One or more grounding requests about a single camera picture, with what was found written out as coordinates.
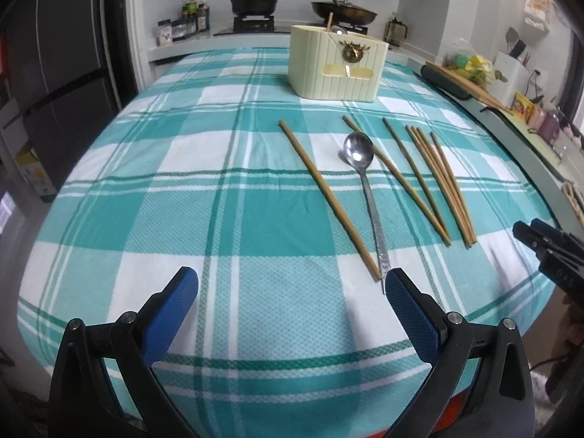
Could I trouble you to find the group of condiment bottles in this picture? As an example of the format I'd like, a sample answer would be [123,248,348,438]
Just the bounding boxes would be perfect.
[156,0,211,47]

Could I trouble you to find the glass teapot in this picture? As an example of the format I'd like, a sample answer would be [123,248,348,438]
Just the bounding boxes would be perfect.
[384,13,408,49]

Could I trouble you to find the yellow packet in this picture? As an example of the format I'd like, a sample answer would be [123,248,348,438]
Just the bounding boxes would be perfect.
[512,92,535,123]

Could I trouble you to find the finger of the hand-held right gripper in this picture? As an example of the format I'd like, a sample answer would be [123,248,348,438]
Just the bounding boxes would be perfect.
[512,221,548,258]
[530,218,567,242]

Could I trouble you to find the black gas stove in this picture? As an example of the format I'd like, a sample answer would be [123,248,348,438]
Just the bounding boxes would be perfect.
[213,14,370,37]

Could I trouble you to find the cream ribbed utensil holder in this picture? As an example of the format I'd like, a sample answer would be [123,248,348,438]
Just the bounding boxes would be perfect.
[287,24,390,102]

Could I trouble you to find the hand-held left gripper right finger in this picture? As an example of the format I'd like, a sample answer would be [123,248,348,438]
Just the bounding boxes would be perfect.
[384,268,535,438]

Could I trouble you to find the white wall organizer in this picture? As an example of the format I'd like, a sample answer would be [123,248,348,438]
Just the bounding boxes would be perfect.
[524,0,554,32]

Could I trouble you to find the pink jar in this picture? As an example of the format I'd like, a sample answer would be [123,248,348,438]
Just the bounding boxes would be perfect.
[529,103,561,143]

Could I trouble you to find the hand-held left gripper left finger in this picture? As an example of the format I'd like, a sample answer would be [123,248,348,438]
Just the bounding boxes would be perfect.
[48,266,200,438]

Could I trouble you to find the white kitchen tool holder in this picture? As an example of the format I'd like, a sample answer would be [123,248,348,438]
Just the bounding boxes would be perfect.
[494,50,531,97]

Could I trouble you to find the plastic bag of produce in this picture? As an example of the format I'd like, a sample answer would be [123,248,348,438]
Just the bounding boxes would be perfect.
[442,38,499,87]

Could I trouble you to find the black wok with lid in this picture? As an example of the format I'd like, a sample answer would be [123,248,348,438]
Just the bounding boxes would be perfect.
[311,0,379,26]

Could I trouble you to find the kitchen spatulas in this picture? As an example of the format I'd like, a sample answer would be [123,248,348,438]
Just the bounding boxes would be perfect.
[506,27,527,60]

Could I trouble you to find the teal plaid tablecloth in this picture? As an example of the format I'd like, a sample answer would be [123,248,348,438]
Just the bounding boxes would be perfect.
[18,47,560,404]

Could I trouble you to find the black clay pot orange lid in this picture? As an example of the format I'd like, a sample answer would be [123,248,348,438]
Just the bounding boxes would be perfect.
[227,0,280,16]

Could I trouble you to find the dark refrigerator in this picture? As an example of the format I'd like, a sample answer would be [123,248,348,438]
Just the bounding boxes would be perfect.
[0,0,122,201]

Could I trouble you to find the cardboard box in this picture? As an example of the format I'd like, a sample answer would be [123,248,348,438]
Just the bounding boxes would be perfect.
[11,146,58,204]

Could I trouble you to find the long wooden board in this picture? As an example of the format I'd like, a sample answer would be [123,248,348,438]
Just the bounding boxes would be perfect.
[429,61,512,115]

